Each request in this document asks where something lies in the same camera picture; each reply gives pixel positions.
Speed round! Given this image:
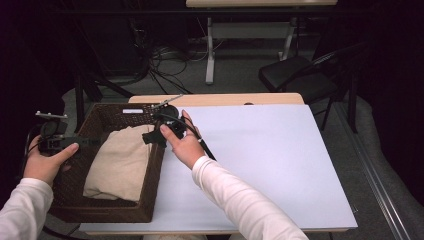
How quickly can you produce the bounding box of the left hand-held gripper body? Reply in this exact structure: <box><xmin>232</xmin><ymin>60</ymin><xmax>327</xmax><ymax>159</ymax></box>
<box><xmin>34</xmin><ymin>110</ymin><xmax>83</xmax><ymax>157</ymax></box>

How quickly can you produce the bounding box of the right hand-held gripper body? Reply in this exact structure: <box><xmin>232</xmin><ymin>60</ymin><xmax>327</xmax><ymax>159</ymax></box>
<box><xmin>151</xmin><ymin>94</ymin><xmax>187</xmax><ymax>140</ymax></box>

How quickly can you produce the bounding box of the beige knitted sweater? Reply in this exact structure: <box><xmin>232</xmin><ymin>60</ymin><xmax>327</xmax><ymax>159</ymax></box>
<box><xmin>82</xmin><ymin>124</ymin><xmax>156</xmax><ymax>203</ymax></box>

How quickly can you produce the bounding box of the brown woven basket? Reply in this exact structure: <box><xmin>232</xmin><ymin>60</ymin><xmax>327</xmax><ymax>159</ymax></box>
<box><xmin>49</xmin><ymin>102</ymin><xmax>168</xmax><ymax>224</ymax></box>

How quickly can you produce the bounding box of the person's left hand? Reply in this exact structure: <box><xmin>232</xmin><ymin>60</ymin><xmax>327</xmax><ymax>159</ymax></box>
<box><xmin>22</xmin><ymin>134</ymin><xmax>81</xmax><ymax>188</ymax></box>

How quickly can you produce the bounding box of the person's right hand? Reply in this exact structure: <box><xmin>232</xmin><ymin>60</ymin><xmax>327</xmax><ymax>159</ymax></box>
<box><xmin>159</xmin><ymin>109</ymin><xmax>206</xmax><ymax>171</ymax></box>

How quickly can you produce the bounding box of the black metal stand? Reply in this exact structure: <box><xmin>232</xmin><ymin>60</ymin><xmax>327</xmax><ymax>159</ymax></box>
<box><xmin>73</xmin><ymin>70</ymin><xmax>135</xmax><ymax>132</ymax></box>

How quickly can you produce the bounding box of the white table sheet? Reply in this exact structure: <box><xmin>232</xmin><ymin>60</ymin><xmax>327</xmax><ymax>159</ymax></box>
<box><xmin>78</xmin><ymin>104</ymin><xmax>359</xmax><ymax>234</ymax></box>

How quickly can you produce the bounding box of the white-legged desk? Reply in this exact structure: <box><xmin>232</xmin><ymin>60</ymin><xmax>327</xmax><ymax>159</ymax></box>
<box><xmin>185</xmin><ymin>0</ymin><xmax>339</xmax><ymax>85</ymax></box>

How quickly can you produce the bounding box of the black folding chair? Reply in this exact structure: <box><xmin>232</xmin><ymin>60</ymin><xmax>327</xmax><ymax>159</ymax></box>
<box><xmin>258</xmin><ymin>41</ymin><xmax>372</xmax><ymax>135</ymax></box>

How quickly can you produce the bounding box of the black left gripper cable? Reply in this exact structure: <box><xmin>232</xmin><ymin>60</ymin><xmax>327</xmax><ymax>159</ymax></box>
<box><xmin>19</xmin><ymin>123</ymin><xmax>45</xmax><ymax>178</ymax></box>

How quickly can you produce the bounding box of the bundle of floor cables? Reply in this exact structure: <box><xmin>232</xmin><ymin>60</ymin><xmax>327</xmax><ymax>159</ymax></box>
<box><xmin>132</xmin><ymin>18</ymin><xmax>222</xmax><ymax>96</ymax></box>

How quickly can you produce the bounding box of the metal floor rail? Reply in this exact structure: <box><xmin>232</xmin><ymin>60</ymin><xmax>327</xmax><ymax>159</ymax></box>
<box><xmin>332</xmin><ymin>99</ymin><xmax>414</xmax><ymax>240</ymax></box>

